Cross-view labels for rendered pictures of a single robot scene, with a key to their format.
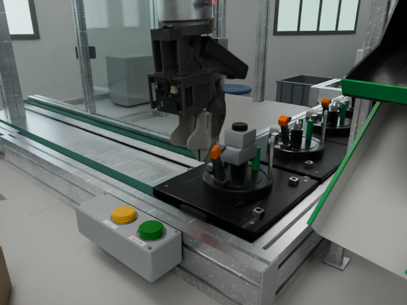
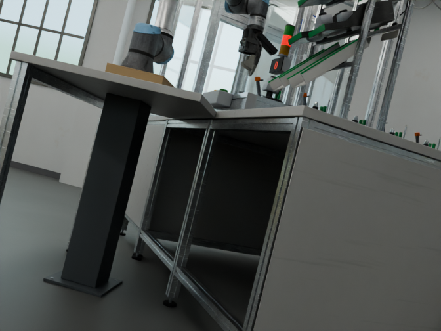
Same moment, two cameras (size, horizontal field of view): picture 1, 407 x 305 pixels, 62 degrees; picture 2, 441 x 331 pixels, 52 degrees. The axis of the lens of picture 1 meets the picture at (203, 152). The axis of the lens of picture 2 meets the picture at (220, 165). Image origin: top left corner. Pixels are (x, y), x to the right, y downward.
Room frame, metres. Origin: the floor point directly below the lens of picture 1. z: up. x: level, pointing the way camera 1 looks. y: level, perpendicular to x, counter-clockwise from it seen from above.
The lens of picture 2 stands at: (-1.27, -0.87, 0.63)
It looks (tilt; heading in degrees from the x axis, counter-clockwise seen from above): 0 degrees down; 27
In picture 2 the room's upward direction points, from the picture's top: 14 degrees clockwise
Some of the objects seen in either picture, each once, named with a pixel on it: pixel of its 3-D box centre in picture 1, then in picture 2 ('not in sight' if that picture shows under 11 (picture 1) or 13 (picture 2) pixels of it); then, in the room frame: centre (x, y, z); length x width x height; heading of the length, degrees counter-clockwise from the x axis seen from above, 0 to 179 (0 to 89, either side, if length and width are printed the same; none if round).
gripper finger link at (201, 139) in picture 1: (199, 140); (249, 64); (0.49, 0.01, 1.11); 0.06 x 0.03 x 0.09; 139
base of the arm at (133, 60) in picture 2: not in sight; (138, 64); (0.29, 0.44, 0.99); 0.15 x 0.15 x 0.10
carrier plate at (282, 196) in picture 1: (237, 187); not in sight; (0.61, -0.07, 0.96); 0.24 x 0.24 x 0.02; 50
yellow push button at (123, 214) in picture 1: (124, 216); not in sight; (0.50, 0.14, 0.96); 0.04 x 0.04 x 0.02
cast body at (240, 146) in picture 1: (241, 140); (273, 85); (0.62, -0.07, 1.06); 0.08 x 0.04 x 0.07; 139
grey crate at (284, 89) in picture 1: (323, 96); not in sight; (2.57, -0.93, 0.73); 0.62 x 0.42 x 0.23; 50
